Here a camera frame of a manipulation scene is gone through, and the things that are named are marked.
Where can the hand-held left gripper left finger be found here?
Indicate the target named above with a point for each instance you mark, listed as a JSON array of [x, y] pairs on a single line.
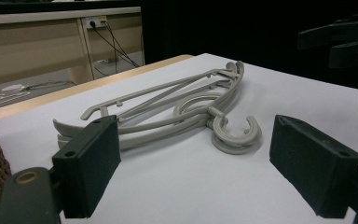
[[87, 168]]

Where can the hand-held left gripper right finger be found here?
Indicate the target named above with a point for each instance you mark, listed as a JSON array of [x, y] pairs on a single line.
[[317, 168]]

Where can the grey plastic clothes hanger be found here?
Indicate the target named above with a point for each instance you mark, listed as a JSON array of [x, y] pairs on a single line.
[[250, 141], [230, 150], [186, 105]]

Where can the white table sheet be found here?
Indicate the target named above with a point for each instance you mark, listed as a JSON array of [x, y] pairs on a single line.
[[183, 186]]

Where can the beige wooden desk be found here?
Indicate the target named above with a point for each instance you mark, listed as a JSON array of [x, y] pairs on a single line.
[[28, 53]]

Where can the white wall power outlet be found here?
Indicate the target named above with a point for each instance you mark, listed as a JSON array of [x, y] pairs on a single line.
[[97, 21]]

